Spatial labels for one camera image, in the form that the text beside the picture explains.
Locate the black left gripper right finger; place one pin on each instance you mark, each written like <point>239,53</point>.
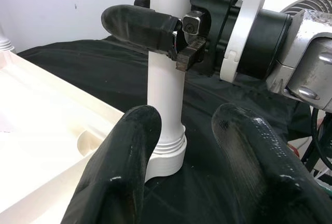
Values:
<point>264,172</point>

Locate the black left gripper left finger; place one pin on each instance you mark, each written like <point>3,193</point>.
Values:
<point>116,172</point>

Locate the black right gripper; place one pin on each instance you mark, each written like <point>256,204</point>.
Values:
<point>215,27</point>

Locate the white plastic table leg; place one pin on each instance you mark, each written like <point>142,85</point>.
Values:
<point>166,91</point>
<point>5,42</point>

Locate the cream plastic children table top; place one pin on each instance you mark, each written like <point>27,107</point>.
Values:
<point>39,120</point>

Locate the black tablecloth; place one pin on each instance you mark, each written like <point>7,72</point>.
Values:
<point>90,66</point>

